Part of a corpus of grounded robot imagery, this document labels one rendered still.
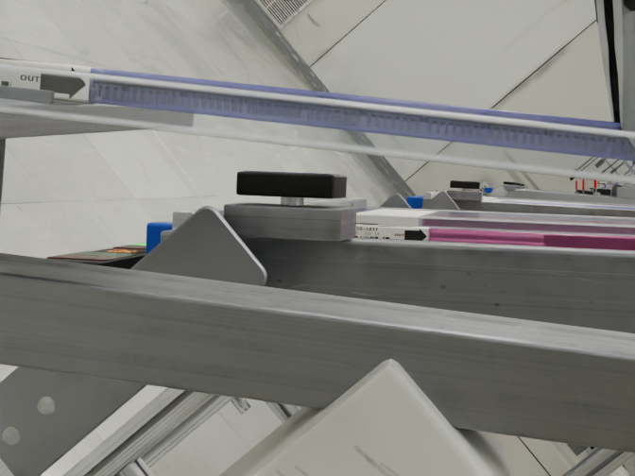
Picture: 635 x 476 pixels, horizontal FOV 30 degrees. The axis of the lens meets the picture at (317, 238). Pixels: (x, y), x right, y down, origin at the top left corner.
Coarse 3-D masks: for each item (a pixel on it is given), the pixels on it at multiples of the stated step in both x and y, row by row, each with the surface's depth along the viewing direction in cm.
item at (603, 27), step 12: (600, 0) 38; (600, 12) 38; (612, 12) 37; (600, 24) 39; (612, 24) 37; (600, 36) 39; (612, 36) 37; (612, 48) 37; (612, 60) 37; (612, 72) 38; (612, 84) 38; (612, 96) 38; (612, 108) 37; (612, 120) 38
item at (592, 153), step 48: (0, 96) 27; (48, 96) 27; (96, 96) 27; (144, 96) 26; (192, 96) 26; (240, 96) 26; (288, 96) 26; (288, 144) 26; (336, 144) 26; (384, 144) 26; (432, 144) 26; (480, 144) 26; (528, 144) 25; (576, 144) 25; (624, 144) 25
